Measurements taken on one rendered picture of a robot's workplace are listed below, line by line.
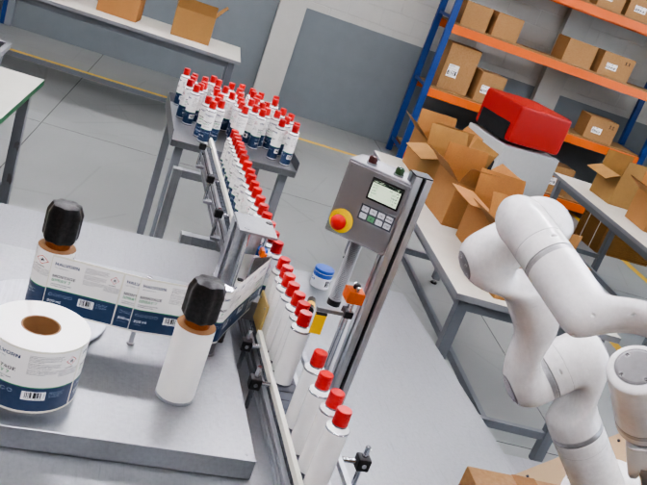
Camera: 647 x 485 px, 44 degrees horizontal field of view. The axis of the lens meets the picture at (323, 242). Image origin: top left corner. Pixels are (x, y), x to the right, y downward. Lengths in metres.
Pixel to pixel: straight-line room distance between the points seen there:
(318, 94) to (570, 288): 8.36
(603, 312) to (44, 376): 1.05
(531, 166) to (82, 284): 5.90
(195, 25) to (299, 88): 2.56
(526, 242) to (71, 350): 0.90
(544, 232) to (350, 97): 8.31
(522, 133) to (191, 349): 5.80
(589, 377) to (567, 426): 0.13
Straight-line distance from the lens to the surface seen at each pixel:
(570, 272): 1.34
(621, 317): 1.32
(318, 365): 1.83
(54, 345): 1.69
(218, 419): 1.86
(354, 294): 1.90
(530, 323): 1.70
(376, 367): 2.44
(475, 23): 9.00
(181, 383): 1.83
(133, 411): 1.81
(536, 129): 7.39
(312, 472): 1.72
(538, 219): 1.40
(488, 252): 1.56
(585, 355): 1.84
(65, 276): 1.97
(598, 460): 1.99
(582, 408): 1.91
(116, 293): 1.97
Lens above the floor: 1.90
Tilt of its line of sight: 19 degrees down
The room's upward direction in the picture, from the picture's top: 20 degrees clockwise
